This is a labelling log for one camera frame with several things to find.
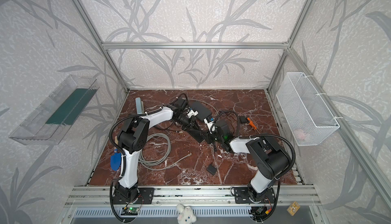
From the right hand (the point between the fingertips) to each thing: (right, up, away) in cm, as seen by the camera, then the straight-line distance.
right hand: (203, 128), depth 92 cm
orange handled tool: (+31, +2, +7) cm, 32 cm away
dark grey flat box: (0, +9, +16) cm, 19 cm away
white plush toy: (-7, -33, -27) cm, 44 cm away
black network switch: (-4, -3, -1) cm, 5 cm away
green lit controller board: (-35, -36, -21) cm, 54 cm away
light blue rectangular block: (-45, +13, +13) cm, 49 cm away
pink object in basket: (+47, 0, -19) cm, 51 cm away
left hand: (-1, +2, -2) cm, 3 cm away
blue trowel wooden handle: (-50, -17, -7) cm, 53 cm away
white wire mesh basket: (+43, +8, -32) cm, 54 cm away
